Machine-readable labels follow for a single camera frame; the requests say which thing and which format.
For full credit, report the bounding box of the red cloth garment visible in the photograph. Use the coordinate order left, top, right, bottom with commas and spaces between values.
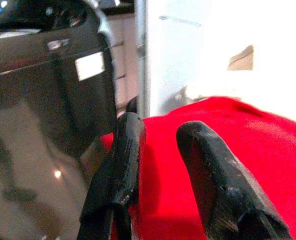
100, 96, 296, 240

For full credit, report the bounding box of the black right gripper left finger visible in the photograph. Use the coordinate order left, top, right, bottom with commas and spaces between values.
76, 111, 147, 240

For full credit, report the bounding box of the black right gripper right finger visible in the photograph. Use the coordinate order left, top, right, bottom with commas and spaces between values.
175, 120, 293, 240

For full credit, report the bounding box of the white washing machine body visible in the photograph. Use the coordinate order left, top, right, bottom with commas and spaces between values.
135, 0, 296, 127

